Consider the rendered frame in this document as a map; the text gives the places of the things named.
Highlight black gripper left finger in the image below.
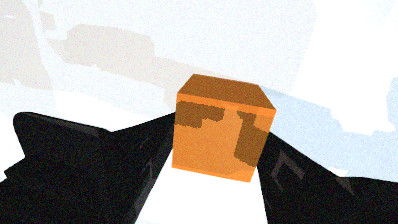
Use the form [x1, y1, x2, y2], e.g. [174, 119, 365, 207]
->
[13, 111, 175, 224]

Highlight orange block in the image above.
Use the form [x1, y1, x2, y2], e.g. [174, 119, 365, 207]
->
[171, 73, 277, 183]

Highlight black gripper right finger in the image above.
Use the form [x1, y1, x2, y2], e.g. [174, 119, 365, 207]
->
[257, 132, 398, 224]

